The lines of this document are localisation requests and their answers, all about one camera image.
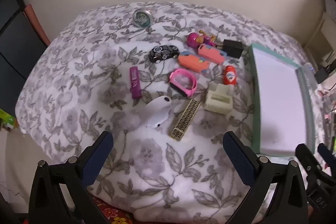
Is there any white shelf unit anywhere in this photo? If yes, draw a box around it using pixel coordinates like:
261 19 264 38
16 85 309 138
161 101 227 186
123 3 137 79
302 0 336 64

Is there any black power adapter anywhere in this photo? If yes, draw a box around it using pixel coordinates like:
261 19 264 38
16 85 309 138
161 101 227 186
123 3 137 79
223 39 244 59

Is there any black toy car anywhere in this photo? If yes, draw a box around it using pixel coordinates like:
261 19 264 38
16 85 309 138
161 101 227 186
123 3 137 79
150 45 180 64

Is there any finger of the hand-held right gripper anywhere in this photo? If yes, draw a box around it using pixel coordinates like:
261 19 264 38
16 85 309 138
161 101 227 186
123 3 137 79
295 143 320 182
318 143 336 177

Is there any dark cabinet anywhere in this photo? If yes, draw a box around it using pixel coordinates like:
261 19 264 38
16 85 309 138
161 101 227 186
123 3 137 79
0 0 48 83

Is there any white tray green rim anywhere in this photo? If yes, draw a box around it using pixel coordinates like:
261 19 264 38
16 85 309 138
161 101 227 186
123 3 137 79
248 43 315 157

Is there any black charger block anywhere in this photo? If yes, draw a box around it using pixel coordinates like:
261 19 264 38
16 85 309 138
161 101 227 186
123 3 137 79
314 65 332 84

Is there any red floral mat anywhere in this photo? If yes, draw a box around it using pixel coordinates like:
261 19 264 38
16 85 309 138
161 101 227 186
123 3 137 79
91 196 137 224

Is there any gold patterned lighter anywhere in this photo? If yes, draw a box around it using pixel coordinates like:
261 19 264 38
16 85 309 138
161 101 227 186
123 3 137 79
169 99 201 140

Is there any pink wrist watch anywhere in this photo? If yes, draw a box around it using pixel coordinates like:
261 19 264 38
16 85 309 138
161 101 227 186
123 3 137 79
169 69 198 97

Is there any green packet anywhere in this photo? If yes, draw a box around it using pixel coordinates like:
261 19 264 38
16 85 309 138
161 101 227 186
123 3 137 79
0 109 17 131

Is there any cream plastic holder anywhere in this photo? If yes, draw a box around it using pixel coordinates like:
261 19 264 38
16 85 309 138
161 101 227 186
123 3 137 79
203 83 234 114

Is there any white hub device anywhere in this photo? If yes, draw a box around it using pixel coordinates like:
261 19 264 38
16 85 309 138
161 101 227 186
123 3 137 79
296 63 319 90

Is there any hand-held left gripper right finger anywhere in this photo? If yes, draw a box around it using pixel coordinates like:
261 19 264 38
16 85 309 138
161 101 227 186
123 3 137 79
223 131 308 224

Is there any orange and blue toy case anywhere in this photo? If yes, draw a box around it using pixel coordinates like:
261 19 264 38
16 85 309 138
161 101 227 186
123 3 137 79
197 43 227 65
178 51 211 73

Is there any pink doll figure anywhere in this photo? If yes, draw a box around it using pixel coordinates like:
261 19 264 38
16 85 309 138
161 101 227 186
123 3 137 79
187 30 218 49

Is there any purple hair clip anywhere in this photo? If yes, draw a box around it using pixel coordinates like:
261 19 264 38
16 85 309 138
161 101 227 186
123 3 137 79
129 66 142 99

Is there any round metal tin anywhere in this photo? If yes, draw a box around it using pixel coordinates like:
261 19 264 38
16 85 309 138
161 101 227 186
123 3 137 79
132 9 152 28

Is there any red and white bottle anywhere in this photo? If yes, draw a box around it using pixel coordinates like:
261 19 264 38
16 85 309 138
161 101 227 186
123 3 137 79
223 65 237 86

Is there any orange board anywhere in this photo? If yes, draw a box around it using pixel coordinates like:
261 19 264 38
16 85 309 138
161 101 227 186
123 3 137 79
23 4 51 46

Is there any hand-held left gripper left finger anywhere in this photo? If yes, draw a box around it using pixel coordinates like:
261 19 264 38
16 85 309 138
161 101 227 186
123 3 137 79
28 131 114 224

